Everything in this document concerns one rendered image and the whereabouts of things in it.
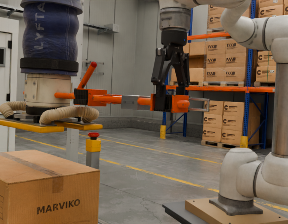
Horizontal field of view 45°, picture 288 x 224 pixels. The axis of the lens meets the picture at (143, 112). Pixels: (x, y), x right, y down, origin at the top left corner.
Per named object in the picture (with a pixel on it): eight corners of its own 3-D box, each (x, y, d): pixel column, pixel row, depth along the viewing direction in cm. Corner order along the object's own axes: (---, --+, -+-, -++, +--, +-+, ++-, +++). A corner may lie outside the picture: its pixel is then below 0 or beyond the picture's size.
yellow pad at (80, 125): (33, 122, 155) (33, 111, 154) (52, 122, 162) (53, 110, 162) (83, 130, 133) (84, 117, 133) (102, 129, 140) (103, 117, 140)
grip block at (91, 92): (71, 104, 123) (72, 88, 122) (92, 105, 130) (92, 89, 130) (87, 106, 117) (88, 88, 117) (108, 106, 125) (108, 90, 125)
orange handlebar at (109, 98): (7, 95, 154) (7, 87, 154) (62, 97, 177) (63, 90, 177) (181, 110, 95) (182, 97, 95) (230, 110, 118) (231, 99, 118)
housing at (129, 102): (120, 108, 110) (120, 94, 109) (134, 108, 115) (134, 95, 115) (136, 110, 105) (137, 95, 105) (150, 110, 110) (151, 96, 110)
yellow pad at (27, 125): (-9, 123, 140) (-8, 111, 140) (14, 122, 148) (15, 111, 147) (40, 133, 118) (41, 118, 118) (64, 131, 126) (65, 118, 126)
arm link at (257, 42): (231, 14, 141) (265, 11, 132) (249, 25, 155) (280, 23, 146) (227, 46, 141) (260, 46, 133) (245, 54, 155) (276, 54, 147)
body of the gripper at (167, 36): (172, 34, 107) (170, 65, 107) (155, 30, 100) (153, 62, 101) (193, 33, 102) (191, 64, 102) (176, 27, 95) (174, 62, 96)
